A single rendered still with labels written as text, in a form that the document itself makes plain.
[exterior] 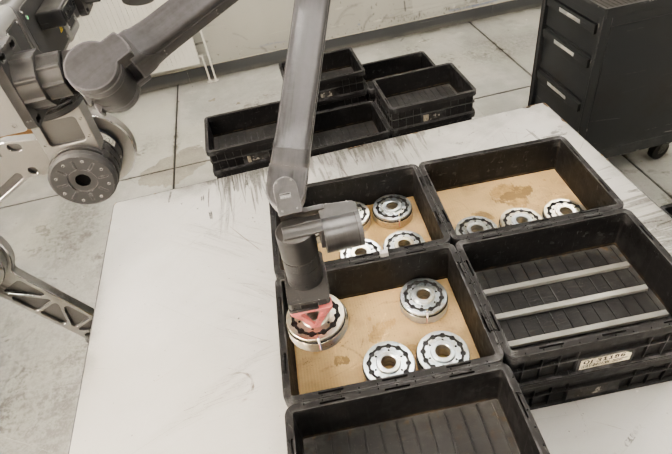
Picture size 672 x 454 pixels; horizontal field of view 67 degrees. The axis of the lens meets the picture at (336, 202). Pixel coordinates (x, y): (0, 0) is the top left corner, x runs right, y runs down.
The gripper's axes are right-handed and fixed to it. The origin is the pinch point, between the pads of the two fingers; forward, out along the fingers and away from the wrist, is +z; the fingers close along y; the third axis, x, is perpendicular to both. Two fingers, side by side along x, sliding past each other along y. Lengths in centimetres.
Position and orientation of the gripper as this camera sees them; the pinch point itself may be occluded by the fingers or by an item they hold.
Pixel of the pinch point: (313, 312)
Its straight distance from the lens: 89.0
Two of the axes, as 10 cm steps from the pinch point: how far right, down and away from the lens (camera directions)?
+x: -9.8, 1.8, -0.4
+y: -1.5, -6.3, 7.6
